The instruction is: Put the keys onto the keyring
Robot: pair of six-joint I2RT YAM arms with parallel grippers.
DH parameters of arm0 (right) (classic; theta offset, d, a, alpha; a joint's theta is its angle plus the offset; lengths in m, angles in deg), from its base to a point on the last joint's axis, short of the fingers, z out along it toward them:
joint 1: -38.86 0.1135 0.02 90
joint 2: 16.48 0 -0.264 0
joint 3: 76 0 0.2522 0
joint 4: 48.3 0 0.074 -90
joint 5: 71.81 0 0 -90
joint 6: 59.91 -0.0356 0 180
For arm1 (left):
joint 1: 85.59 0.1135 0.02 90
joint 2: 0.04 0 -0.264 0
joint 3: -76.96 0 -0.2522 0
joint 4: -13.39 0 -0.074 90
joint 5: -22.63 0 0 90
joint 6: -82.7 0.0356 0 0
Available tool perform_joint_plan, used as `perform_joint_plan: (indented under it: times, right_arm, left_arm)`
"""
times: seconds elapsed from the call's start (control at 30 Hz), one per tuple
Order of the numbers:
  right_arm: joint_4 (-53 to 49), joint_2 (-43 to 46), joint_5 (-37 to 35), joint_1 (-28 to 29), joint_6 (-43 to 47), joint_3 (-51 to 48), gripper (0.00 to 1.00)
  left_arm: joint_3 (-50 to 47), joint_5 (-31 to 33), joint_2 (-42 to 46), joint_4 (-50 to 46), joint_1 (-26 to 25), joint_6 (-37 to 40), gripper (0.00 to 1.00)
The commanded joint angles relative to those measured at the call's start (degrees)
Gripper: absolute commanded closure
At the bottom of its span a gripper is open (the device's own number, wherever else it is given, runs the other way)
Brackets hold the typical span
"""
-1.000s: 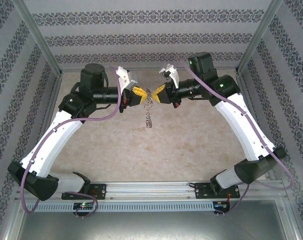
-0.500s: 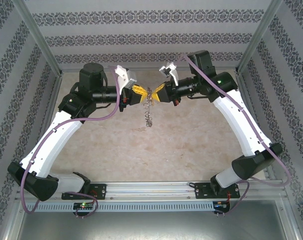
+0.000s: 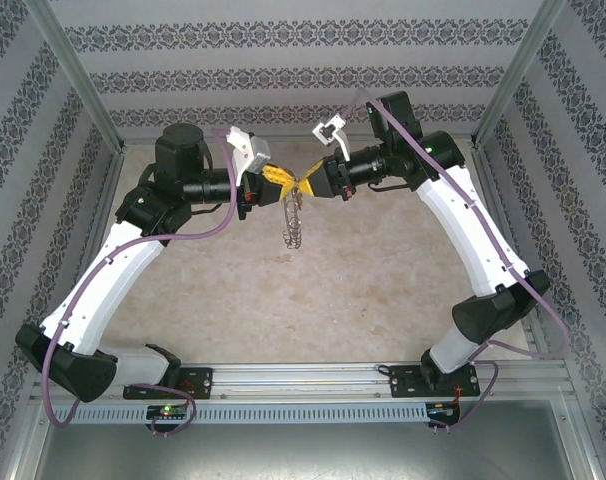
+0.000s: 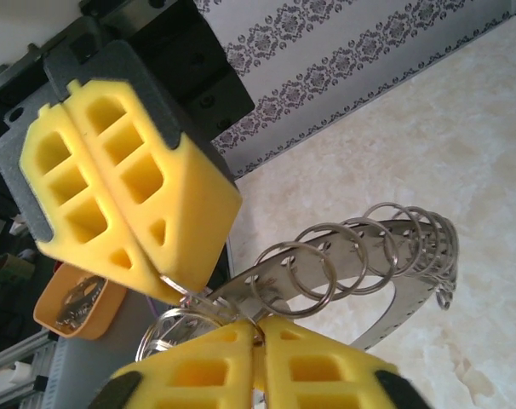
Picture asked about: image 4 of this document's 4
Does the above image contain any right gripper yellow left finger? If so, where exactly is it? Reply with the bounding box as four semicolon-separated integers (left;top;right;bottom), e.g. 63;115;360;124
94;320;257;409

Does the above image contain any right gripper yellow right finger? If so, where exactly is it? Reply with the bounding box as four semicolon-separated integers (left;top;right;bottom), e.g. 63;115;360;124
253;317;412;409

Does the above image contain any silver chain necklace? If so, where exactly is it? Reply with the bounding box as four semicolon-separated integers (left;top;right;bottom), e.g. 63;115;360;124
136;202;459;409

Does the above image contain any silver key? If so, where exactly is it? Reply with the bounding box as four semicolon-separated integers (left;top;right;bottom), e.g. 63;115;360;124
53;274;106;331

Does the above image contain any orange plastic bin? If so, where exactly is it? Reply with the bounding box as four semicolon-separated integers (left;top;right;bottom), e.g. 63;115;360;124
32;263;127;341

